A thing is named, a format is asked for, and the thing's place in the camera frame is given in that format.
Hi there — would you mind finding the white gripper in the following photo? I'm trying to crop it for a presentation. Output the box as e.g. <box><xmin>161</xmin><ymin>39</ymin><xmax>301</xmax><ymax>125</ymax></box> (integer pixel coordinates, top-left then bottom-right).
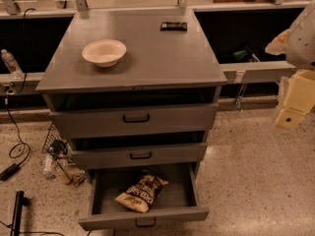
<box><xmin>276</xmin><ymin>70</ymin><xmax>315</xmax><ymax>130</ymax></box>

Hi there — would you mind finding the brown chip bag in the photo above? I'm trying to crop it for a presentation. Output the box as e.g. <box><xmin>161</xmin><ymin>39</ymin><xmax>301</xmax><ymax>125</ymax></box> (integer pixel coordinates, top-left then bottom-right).
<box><xmin>115</xmin><ymin>174</ymin><xmax>168</xmax><ymax>213</ymax></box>

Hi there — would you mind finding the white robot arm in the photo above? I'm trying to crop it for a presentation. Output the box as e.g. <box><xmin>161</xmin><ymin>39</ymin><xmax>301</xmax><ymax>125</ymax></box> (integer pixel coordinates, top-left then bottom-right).
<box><xmin>265</xmin><ymin>0</ymin><xmax>315</xmax><ymax>130</ymax></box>

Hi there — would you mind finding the grey middle drawer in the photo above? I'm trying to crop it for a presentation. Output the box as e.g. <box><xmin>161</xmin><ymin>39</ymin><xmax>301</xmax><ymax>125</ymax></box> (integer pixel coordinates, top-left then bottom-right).
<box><xmin>72</xmin><ymin>143</ymin><xmax>207</xmax><ymax>169</ymax></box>

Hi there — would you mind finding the grey drawer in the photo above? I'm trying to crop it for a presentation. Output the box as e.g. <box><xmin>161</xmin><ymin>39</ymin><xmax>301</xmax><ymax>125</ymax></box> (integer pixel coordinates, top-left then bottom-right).
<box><xmin>72</xmin><ymin>143</ymin><xmax>207</xmax><ymax>169</ymax></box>
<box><xmin>51</xmin><ymin>104</ymin><xmax>218</xmax><ymax>139</ymax></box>
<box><xmin>79</xmin><ymin>163</ymin><xmax>209</xmax><ymax>231</ymax></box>

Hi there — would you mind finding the grey bottom drawer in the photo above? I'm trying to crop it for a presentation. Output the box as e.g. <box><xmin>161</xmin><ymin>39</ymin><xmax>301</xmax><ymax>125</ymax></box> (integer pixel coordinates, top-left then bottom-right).
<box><xmin>79</xmin><ymin>163</ymin><xmax>209</xmax><ymax>231</ymax></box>

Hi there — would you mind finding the grey drawer cabinet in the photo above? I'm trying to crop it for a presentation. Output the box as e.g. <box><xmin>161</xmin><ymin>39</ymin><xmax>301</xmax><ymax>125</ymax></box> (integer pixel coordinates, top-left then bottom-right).
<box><xmin>34</xmin><ymin>7</ymin><xmax>228</xmax><ymax>169</ymax></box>

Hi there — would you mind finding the grey top drawer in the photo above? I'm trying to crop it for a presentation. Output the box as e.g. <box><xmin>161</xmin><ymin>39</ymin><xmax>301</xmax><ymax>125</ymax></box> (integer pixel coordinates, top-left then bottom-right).
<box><xmin>51</xmin><ymin>104</ymin><xmax>218</xmax><ymax>139</ymax></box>

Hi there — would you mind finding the black snack bar wrapper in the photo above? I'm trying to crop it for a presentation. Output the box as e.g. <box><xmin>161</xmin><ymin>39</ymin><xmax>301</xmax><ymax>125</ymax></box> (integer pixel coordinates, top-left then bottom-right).
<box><xmin>160</xmin><ymin>22</ymin><xmax>187</xmax><ymax>31</ymax></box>

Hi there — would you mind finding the white bowl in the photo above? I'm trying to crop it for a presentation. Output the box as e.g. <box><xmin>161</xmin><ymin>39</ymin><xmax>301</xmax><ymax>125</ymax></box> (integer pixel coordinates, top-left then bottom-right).
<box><xmin>82</xmin><ymin>39</ymin><xmax>127</xmax><ymax>68</ymax></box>

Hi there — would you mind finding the clear bottle on floor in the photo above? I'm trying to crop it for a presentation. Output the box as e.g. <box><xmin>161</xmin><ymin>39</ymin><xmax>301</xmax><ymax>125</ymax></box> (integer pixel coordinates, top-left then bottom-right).
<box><xmin>43</xmin><ymin>154</ymin><xmax>54</xmax><ymax>179</ymax></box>

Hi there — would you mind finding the black power adapter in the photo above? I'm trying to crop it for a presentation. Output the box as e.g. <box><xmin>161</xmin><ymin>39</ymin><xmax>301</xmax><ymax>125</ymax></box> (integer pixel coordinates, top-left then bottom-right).
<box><xmin>0</xmin><ymin>163</ymin><xmax>20</xmax><ymax>181</ymax></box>

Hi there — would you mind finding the black stand bar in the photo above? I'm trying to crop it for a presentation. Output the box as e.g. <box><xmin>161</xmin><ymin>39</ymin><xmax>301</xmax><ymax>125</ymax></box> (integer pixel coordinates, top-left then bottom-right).
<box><xmin>10</xmin><ymin>191</ymin><xmax>31</xmax><ymax>236</ymax></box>

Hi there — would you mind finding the clear plastic water bottle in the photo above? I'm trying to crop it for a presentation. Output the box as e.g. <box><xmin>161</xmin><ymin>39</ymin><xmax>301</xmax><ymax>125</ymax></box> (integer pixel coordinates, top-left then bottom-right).
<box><xmin>1</xmin><ymin>49</ymin><xmax>25</xmax><ymax>80</ymax></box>

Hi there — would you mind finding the green handled tool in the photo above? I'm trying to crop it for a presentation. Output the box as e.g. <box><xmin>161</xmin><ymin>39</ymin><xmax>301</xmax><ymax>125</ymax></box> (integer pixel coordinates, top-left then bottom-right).
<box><xmin>233</xmin><ymin>45</ymin><xmax>260</xmax><ymax>62</ymax></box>

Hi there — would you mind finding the wire mesh basket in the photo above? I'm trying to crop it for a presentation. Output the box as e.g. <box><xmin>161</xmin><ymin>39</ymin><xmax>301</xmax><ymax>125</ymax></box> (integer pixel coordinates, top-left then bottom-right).
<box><xmin>42</xmin><ymin>124</ymin><xmax>69</xmax><ymax>158</ymax></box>

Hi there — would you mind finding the black power cable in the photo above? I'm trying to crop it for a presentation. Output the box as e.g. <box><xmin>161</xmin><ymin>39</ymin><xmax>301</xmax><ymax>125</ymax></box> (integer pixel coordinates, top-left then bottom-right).
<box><xmin>4</xmin><ymin>7</ymin><xmax>36</xmax><ymax>166</ymax></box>

